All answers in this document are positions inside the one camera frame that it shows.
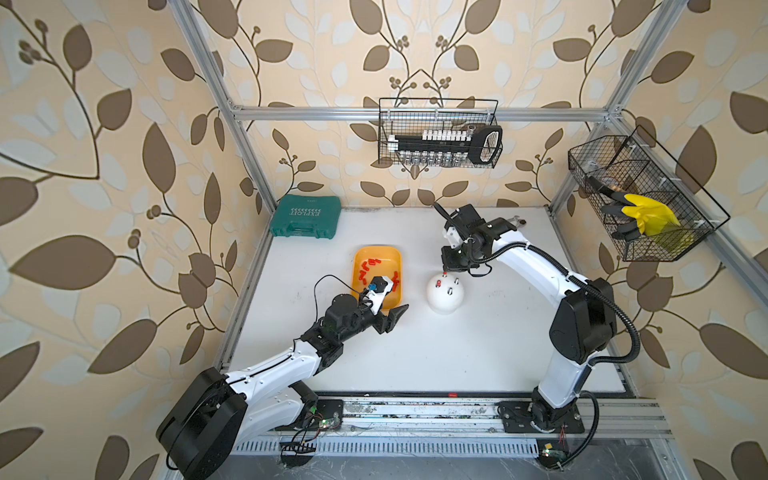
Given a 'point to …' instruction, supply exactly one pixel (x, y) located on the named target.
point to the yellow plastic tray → (391, 258)
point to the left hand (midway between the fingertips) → (394, 294)
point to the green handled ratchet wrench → (522, 221)
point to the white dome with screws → (445, 293)
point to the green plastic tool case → (298, 215)
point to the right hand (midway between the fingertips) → (444, 267)
